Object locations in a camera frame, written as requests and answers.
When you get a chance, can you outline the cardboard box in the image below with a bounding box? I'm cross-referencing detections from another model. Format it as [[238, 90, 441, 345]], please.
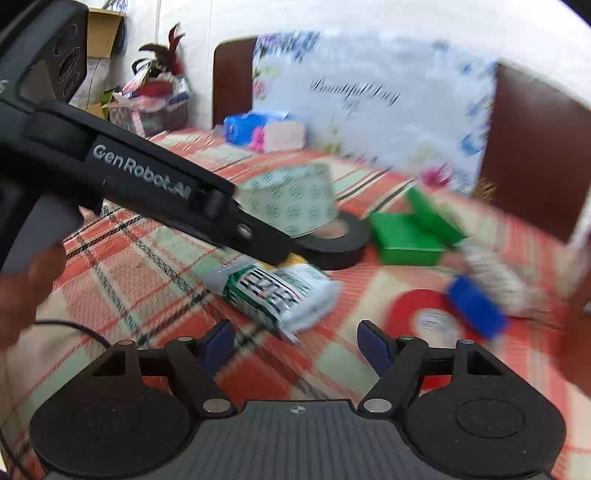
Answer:
[[87, 7, 129, 59]]

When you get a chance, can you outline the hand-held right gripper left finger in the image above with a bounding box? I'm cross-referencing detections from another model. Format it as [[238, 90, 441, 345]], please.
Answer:
[[90, 320, 238, 416]]

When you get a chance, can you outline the gift basket with red feathers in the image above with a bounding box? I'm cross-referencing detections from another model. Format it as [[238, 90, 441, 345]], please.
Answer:
[[107, 23, 193, 139]]

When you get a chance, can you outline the green box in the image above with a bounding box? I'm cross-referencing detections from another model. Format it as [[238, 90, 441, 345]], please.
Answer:
[[368, 186, 468, 267]]

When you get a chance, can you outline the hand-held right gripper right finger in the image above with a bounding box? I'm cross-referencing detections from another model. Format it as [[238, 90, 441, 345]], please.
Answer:
[[357, 320, 506, 416]]

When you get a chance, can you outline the black tape roll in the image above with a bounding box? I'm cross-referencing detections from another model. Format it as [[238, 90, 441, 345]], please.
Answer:
[[290, 211, 371, 271]]

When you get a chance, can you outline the red tape roll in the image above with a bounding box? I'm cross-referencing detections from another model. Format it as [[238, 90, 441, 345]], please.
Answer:
[[385, 289, 492, 354]]

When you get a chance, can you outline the white green patterned tape roll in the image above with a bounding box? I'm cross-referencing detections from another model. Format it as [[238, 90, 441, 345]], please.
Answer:
[[237, 162, 339, 239]]

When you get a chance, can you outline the blue pink tissue pack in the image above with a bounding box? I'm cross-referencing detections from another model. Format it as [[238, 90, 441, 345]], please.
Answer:
[[223, 111, 307, 154]]

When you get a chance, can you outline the green-white snack packet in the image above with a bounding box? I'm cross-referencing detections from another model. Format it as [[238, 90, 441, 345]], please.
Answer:
[[202, 255, 343, 343]]

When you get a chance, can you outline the black cable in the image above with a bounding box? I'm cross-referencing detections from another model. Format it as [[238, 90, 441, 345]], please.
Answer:
[[34, 320, 112, 350]]

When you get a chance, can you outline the large floral gift box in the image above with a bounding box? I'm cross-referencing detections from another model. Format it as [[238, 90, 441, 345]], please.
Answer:
[[250, 29, 500, 195]]

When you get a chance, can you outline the brown wooden chair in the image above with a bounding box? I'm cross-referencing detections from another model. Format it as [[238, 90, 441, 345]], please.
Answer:
[[477, 62, 591, 246], [212, 37, 260, 131]]

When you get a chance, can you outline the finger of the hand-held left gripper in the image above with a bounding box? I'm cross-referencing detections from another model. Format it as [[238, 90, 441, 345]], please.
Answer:
[[221, 202, 297, 268]]

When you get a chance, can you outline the person's left hand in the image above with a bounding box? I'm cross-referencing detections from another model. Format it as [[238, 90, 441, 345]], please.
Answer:
[[0, 246, 70, 352]]

